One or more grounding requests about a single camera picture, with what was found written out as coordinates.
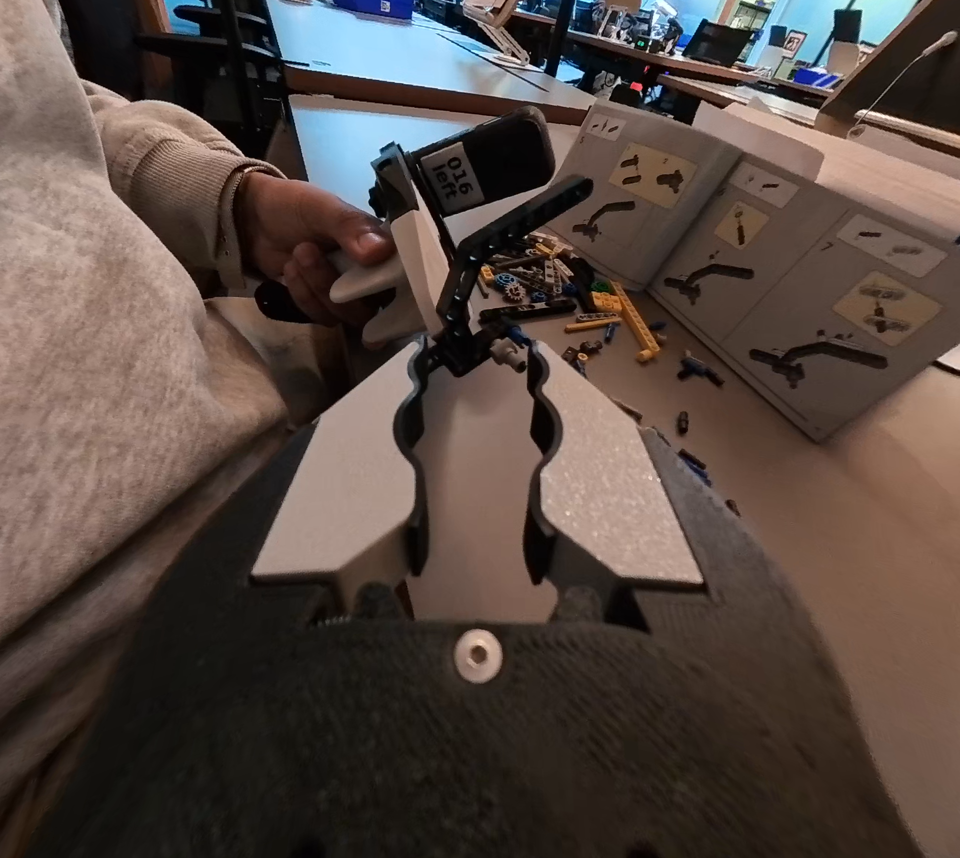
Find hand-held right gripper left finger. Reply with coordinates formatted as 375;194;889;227
249;339;435;610

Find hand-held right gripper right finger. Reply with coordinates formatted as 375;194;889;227
522;339;708;591

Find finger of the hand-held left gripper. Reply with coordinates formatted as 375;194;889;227
388;204;453;343
362;288;430;351

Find black lego beam assembly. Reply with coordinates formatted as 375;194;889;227
426;174;595;379

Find person's left forearm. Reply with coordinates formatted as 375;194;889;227
75;78;290;304

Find pile of mixed lego pieces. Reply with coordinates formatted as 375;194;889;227
472;232;669;364

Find blue black lego connector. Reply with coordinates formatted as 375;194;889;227
677;350;726;388

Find thick yellow lego beam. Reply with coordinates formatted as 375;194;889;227
611;281;663;364

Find lego instruction booklet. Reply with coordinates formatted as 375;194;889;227
543;99;960;443

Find person's left hand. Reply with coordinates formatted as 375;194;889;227
234;168;395;328

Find cluster of blue black pins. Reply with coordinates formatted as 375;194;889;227
562;339;714;488

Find wooden edged desk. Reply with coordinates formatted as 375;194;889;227
262;0;597;120

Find cluttered long desk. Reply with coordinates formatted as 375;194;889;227
513;11;834;102

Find black laptop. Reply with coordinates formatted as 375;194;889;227
681;18;757;68

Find white cardboard box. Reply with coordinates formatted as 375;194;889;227
693;99;826;180

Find black office chair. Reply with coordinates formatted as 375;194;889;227
135;0;297;150

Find brown wooden board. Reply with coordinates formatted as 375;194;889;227
816;0;960;154

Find white cable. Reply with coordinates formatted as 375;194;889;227
847;33;952;141

